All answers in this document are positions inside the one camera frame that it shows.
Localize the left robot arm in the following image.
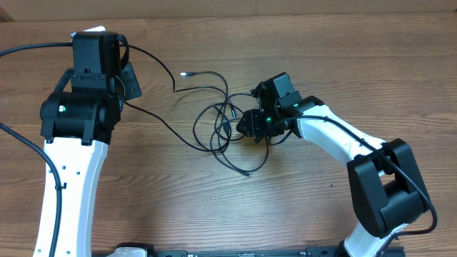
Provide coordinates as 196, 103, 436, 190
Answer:
34, 26, 142, 256

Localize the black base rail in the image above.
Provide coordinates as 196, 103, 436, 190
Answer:
92, 242, 406, 257

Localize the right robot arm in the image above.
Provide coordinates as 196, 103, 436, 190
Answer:
236, 72, 438, 256

